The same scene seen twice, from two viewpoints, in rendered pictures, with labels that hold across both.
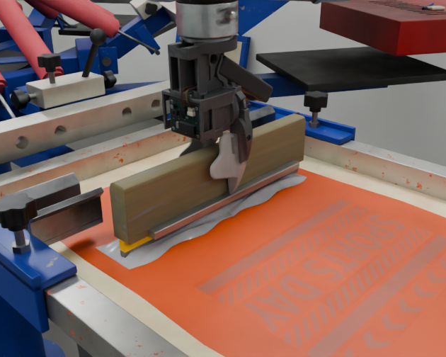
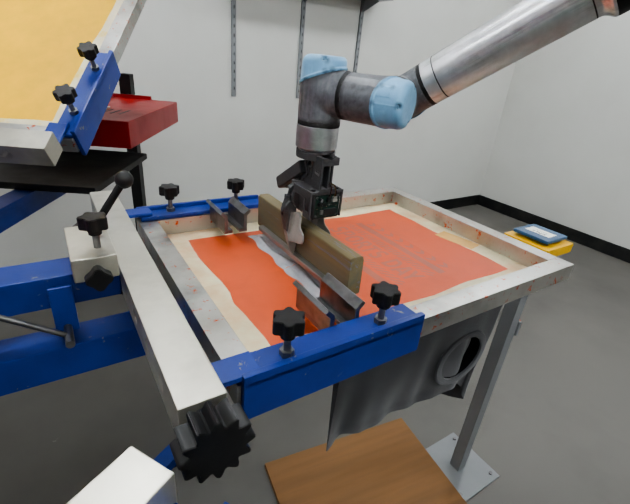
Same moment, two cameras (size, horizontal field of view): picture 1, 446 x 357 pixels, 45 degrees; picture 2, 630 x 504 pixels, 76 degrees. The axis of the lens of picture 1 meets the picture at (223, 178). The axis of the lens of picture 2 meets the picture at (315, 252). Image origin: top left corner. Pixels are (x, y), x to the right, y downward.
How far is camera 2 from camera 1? 0.89 m
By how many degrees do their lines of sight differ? 69
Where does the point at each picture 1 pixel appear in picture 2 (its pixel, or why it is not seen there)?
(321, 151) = (252, 216)
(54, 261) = (397, 310)
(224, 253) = not seen: hidden behind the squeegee
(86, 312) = (439, 308)
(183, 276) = not seen: hidden behind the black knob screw
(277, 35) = not seen: outside the picture
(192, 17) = (334, 137)
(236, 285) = (387, 277)
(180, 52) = (332, 161)
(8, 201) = (385, 289)
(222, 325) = (420, 287)
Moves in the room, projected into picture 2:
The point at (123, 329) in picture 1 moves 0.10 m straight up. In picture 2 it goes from (452, 299) to (467, 248)
